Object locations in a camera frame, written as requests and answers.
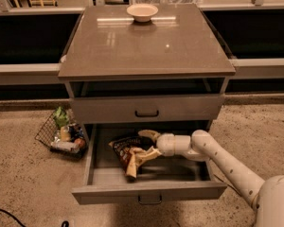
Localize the silver can in basket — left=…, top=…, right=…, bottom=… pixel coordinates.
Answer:
left=51, top=141, right=80, bottom=153

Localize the closed grey upper drawer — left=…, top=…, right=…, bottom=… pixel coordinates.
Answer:
left=70, top=95, right=224, bottom=124

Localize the yellow bottle in basket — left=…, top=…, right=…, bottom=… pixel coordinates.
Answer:
left=60, top=126, right=71, bottom=142

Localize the brown chip bag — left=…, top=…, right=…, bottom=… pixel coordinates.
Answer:
left=109, top=135, right=162, bottom=182

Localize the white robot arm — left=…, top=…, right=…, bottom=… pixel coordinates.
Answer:
left=138, top=130, right=284, bottom=227

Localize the white ceramic bowl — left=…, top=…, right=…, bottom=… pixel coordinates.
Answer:
left=127, top=4, right=158, bottom=23

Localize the black cable bottom left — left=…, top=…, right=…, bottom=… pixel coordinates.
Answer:
left=0, top=193, right=70, bottom=227

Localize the grey drawer cabinet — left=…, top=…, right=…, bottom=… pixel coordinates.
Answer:
left=58, top=3, right=237, bottom=206

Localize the open grey middle drawer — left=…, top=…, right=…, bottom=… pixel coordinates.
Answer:
left=72, top=121, right=226, bottom=205

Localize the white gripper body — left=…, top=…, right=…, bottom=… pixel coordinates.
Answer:
left=156, top=133, right=191, bottom=157

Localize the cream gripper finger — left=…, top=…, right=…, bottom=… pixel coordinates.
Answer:
left=138, top=130, right=160, bottom=142

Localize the green leafy vegetable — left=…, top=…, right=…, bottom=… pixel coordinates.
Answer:
left=53, top=107, right=69, bottom=128

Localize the black wire basket left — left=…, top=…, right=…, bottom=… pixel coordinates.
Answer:
left=35, top=112, right=87, bottom=157

